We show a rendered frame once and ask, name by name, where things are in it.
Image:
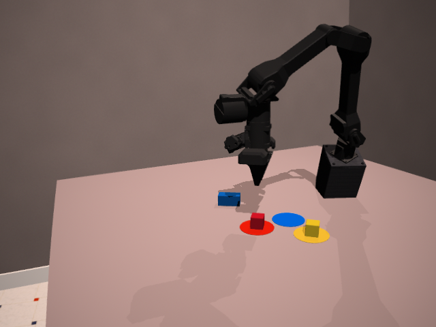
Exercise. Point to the red cube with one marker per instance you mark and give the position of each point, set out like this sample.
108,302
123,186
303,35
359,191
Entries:
257,221

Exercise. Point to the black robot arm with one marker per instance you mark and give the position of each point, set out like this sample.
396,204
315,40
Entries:
269,77

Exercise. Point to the blue block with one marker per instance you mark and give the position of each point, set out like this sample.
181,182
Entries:
228,199

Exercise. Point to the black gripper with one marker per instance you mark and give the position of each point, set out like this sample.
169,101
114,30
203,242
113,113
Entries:
255,157

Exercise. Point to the yellow circle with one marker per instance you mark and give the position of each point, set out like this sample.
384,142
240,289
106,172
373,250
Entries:
299,233

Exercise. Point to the red circle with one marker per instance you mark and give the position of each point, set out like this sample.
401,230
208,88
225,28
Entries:
268,228

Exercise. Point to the blue circle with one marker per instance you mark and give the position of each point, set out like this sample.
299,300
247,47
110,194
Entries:
288,219

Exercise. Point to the yellow cube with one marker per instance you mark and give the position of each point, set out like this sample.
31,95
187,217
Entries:
312,228

